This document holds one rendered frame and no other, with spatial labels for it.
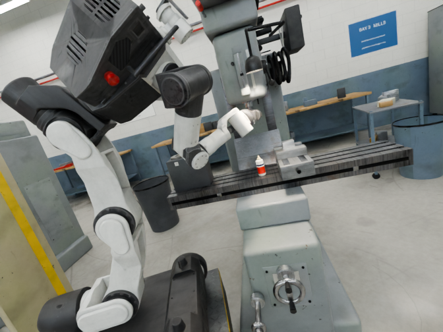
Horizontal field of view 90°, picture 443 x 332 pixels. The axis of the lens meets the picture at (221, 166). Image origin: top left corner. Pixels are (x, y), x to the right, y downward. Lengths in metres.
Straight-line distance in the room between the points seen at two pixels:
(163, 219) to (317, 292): 2.19
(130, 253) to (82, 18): 0.73
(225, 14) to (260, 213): 0.89
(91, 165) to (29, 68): 6.98
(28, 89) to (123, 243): 0.57
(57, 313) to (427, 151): 3.24
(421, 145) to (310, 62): 3.18
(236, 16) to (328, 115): 4.75
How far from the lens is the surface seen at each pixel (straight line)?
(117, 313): 1.08
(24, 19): 7.81
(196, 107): 0.72
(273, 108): 1.59
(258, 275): 1.07
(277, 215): 1.10
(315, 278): 1.11
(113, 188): 0.87
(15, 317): 2.16
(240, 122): 0.96
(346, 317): 1.45
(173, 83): 0.65
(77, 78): 0.75
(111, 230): 0.88
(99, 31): 0.71
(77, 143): 0.83
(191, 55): 5.65
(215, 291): 1.36
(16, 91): 0.94
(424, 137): 3.11
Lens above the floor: 1.32
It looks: 15 degrees down
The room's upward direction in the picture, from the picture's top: 15 degrees counter-clockwise
